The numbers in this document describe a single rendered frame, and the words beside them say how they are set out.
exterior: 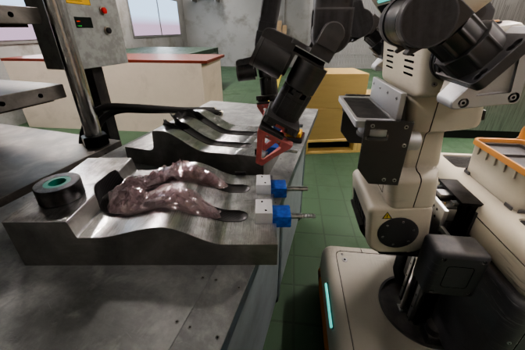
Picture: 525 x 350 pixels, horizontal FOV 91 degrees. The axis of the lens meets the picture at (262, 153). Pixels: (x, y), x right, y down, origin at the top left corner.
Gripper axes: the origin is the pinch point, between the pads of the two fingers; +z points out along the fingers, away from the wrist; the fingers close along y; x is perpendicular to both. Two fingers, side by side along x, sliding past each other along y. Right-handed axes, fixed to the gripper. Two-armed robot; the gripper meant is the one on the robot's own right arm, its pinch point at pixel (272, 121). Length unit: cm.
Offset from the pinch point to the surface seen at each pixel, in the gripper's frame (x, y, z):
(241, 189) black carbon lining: -1.4, 28.4, 12.8
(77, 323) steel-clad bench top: -16, 64, 20
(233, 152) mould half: -8.0, 16.4, 6.2
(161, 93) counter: -195, -188, -14
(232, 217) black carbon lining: 0.6, 39.2, 14.6
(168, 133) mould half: -28.6, 18.6, -1.1
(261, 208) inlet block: 7.5, 38.8, 12.3
